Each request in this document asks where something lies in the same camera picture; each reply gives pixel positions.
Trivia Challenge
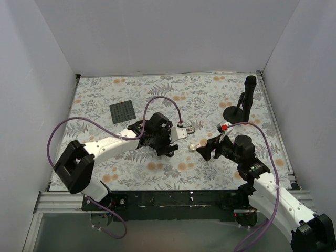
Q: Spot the white staple box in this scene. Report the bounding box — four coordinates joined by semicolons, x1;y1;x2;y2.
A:
188;143;206;152

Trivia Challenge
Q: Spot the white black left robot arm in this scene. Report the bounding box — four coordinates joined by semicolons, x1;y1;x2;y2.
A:
54;112;178;210

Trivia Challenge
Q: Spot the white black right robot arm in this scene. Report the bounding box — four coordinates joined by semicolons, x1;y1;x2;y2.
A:
196;135;335;251

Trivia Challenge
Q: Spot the floral patterned table mat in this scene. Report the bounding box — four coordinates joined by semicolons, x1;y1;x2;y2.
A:
49;75;293;191

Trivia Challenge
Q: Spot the black microphone on stand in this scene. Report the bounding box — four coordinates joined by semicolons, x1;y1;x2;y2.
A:
223;75;257;124

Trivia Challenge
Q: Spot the dark grey studded baseplate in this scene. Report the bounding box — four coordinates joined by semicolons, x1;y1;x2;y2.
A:
109;100;136;124

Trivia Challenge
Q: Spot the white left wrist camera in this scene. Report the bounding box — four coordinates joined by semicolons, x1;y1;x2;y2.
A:
170;126;188;142

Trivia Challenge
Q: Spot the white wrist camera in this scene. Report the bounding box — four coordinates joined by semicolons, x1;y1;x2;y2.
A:
217;122;232;140
170;126;188;142

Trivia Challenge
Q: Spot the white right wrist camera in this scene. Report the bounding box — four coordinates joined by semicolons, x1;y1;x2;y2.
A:
217;122;232;140

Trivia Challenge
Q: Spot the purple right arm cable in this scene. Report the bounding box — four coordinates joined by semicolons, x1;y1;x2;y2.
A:
223;122;283;252

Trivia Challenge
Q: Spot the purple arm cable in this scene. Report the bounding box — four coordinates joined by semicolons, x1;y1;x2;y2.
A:
223;122;283;252
46;96;184;239

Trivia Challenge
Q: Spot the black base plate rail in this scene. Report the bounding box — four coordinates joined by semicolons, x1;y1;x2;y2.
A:
81;191;259;220

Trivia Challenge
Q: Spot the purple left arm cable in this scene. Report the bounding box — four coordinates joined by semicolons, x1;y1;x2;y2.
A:
46;96;184;239

